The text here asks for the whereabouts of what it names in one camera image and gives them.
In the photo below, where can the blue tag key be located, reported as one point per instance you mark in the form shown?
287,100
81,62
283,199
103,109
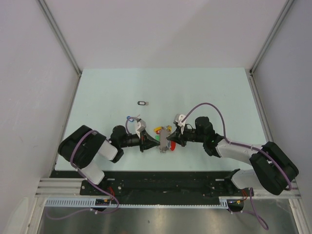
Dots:
168,128
132,119

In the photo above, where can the yellow key tag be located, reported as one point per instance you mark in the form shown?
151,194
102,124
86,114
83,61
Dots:
156,129

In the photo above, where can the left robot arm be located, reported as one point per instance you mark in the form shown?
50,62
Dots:
81,147

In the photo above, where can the metal keyring holder red handle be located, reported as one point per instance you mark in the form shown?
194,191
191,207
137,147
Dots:
165,144

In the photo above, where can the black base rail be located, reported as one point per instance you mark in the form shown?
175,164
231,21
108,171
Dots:
166,188

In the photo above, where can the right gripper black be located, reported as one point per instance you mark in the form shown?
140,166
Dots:
177,136

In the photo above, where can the black key tag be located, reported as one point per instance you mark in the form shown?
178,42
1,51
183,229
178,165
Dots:
143,103

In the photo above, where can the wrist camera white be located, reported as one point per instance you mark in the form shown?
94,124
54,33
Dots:
179,122
140,126

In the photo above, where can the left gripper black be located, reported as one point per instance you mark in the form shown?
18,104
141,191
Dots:
147,141

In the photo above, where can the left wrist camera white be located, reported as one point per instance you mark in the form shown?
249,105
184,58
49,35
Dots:
140,126

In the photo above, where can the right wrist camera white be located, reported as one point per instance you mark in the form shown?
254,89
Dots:
179,122

